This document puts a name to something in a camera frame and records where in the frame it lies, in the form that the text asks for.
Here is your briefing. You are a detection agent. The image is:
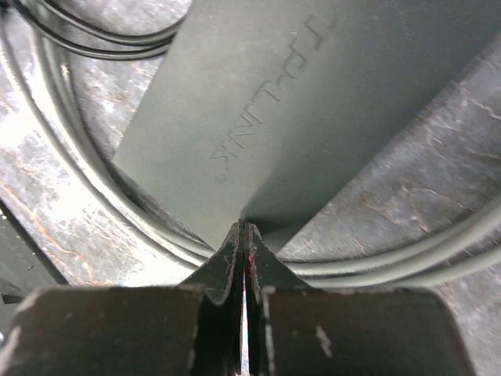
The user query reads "black network switch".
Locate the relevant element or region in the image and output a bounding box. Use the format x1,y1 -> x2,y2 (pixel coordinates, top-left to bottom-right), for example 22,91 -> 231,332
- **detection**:
113,0 -> 500,251

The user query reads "grey ethernet cable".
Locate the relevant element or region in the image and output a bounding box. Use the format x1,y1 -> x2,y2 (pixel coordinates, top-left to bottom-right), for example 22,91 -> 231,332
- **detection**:
0,7 -> 501,291

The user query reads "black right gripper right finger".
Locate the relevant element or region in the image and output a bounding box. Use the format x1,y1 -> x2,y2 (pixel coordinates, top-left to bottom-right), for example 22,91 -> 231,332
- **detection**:
243,222 -> 308,375

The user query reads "black ethernet cable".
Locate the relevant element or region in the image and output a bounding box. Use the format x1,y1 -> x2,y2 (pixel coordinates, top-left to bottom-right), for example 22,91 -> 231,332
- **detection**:
11,0 -> 181,62

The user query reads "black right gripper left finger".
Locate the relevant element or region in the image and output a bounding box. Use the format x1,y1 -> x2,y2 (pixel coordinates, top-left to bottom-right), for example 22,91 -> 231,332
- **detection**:
181,221 -> 243,375

